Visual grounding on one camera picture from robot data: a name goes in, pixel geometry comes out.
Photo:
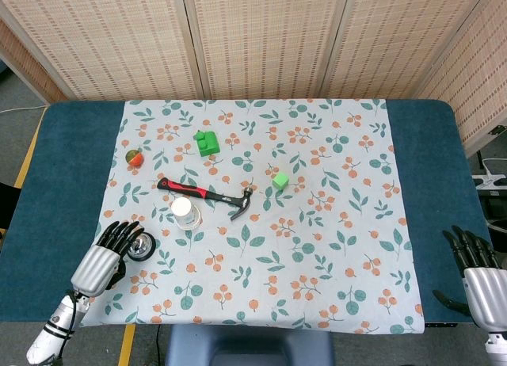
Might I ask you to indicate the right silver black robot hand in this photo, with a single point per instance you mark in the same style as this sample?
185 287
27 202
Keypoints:
482 277

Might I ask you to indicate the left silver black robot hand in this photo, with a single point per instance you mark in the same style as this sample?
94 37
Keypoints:
95 265

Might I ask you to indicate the black round lid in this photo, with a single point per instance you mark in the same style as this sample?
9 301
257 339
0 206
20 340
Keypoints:
141 247

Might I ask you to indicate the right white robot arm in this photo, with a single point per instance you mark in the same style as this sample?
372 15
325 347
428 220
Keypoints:
496 349

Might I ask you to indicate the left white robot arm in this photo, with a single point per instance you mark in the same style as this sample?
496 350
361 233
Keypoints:
55 329

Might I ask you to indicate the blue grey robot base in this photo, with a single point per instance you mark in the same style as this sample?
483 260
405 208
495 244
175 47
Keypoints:
249 345

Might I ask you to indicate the blue table mat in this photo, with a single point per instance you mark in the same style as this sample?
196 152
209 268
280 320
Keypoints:
59 184

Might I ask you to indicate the orange green toy fruit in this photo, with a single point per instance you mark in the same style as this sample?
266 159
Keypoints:
134 157

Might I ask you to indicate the red black claw hammer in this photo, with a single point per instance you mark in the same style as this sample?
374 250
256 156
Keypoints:
210 196

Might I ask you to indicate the green toy building block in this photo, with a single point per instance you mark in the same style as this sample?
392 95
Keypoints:
207 143

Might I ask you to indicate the floral patterned tablecloth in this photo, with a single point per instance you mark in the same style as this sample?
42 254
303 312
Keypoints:
277 239

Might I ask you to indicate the small green cube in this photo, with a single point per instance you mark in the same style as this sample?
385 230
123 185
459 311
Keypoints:
280 181

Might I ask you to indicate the woven bamboo folding screen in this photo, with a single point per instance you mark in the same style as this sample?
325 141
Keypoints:
253 41

